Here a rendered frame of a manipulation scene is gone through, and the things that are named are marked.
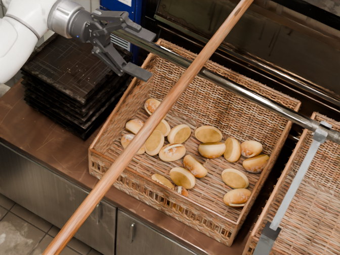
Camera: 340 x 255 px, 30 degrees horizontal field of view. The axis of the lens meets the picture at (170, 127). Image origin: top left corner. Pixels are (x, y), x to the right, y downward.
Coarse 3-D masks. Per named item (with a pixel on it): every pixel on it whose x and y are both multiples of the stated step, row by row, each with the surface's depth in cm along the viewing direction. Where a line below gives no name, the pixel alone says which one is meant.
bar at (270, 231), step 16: (112, 32) 182; (144, 48) 179; (160, 48) 178; (176, 64) 177; (208, 80) 175; (224, 80) 173; (240, 96) 172; (256, 96) 170; (288, 112) 168; (320, 128) 166; (304, 160) 169; (288, 192) 170; (272, 224) 171; (272, 240) 170
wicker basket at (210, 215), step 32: (160, 64) 231; (128, 96) 220; (160, 96) 238; (192, 96) 232; (224, 96) 226; (288, 96) 214; (192, 128) 235; (224, 128) 233; (288, 128) 211; (96, 160) 212; (160, 160) 226; (224, 160) 228; (128, 192) 216; (160, 192) 205; (192, 192) 219; (224, 192) 220; (256, 192) 202; (192, 224) 210; (224, 224) 200
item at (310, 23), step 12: (264, 0) 194; (276, 0) 193; (288, 0) 194; (300, 0) 194; (276, 12) 195; (288, 12) 193; (300, 12) 191; (312, 12) 191; (324, 12) 192; (312, 24) 191; (324, 24) 189; (336, 24) 189; (336, 36) 190
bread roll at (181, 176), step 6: (174, 168) 218; (180, 168) 217; (174, 174) 217; (180, 174) 216; (186, 174) 215; (192, 174) 217; (174, 180) 218; (180, 180) 217; (186, 180) 215; (192, 180) 215; (186, 186) 216; (192, 186) 216
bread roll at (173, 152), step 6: (168, 144) 224; (174, 144) 224; (180, 144) 225; (162, 150) 223; (168, 150) 222; (174, 150) 222; (180, 150) 223; (162, 156) 223; (168, 156) 222; (174, 156) 223; (180, 156) 224
